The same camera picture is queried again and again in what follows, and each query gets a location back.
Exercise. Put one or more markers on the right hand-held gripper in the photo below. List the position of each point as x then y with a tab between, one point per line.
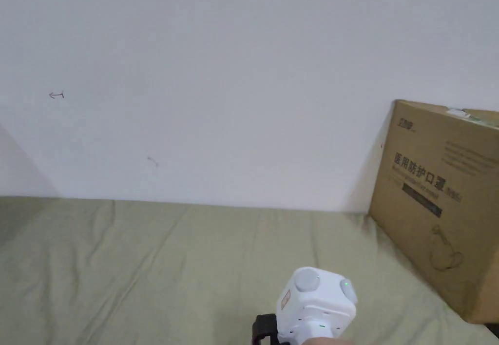
312	302

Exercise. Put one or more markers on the bed with pale green sheet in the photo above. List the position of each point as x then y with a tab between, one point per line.
136	267

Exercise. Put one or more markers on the brown cardboard carton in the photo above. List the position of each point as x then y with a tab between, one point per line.
436	204

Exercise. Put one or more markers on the person's right hand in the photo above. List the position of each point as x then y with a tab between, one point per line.
323	341

